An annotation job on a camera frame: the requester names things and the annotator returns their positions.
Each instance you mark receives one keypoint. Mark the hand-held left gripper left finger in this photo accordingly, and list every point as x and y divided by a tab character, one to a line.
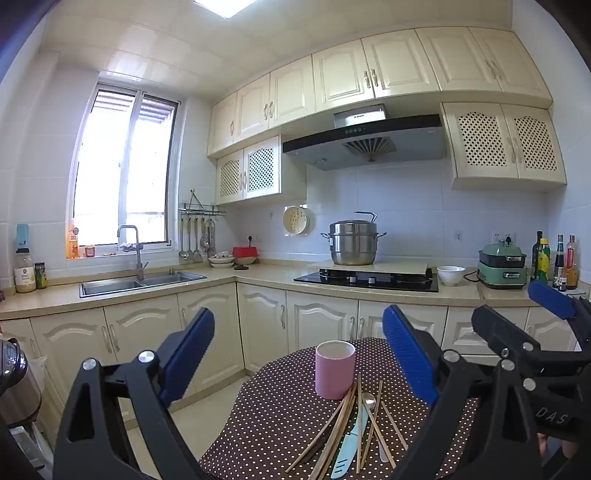
194	346

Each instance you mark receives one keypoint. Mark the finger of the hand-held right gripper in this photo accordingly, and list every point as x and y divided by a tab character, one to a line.
498	327
551	299

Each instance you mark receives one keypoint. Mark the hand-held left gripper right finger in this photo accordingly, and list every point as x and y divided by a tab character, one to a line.
411	355

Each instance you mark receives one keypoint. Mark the metal spoon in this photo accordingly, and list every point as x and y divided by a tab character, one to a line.
368	400

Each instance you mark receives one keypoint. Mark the pink cup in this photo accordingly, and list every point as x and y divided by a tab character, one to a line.
334	374

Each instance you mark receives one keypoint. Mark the bundle of wooden chopsticks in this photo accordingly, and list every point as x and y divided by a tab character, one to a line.
348	406

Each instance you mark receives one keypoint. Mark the light blue knife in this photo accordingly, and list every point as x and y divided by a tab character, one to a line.
344	454

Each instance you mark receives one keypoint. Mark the person's right hand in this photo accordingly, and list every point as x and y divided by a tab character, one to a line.
568	448

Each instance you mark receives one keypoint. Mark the cream lower cabinets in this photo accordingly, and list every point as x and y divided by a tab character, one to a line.
221	332

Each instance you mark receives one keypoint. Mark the green bottle yellow cap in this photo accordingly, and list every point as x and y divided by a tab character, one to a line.
544	263

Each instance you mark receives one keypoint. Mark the dark glass bottle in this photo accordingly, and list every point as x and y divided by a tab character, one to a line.
559	258
536	254

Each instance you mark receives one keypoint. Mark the green electric cooker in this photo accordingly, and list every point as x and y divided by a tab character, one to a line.
501	272

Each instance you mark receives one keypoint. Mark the white bowl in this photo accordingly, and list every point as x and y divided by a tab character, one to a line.
451	275

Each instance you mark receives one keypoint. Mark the black glass gas stove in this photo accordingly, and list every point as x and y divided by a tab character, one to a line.
369	280

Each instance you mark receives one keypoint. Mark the stack of white dishes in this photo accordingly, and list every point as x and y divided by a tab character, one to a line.
221	262

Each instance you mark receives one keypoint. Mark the steel spatula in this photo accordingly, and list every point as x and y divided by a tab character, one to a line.
198	254

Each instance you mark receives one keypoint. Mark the steel ladle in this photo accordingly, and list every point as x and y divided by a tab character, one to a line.
183	254
190	253

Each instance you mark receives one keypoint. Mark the steel double sink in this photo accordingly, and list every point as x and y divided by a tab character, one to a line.
115	286

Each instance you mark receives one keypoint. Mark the steel faucet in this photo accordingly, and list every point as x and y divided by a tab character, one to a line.
138	263

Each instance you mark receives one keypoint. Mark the steel skimmer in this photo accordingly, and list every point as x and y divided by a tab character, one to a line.
206	242

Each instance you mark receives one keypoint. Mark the red container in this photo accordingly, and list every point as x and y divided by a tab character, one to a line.
244	253

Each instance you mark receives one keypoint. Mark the steel steamer pot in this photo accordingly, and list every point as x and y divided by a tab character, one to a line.
353	244

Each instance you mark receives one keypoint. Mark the orange bottle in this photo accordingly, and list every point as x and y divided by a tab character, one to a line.
74	244

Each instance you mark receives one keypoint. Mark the cream round colander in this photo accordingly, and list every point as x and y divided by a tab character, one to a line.
295	220

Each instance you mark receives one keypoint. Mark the small green jar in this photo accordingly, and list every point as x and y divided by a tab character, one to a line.
40	279

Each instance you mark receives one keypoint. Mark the cream lattice door cabinet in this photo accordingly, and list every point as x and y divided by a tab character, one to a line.
480	138
261	168

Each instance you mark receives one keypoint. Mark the glass jar beige contents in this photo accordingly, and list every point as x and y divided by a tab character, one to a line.
25	277

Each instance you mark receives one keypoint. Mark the sliding window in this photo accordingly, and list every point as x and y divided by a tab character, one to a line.
115	161

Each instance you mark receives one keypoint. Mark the grey range hood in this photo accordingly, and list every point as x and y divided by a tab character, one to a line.
323	147

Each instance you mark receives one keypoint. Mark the square ceiling light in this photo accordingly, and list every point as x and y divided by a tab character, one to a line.
224	8

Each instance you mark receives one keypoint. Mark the wall utensil rack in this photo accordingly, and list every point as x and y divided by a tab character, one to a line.
203	211

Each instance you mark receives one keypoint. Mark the blue wall holder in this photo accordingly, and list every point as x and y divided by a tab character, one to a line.
22	235

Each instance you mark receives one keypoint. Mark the cream upper wall cabinets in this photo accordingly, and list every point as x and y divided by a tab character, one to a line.
341	76

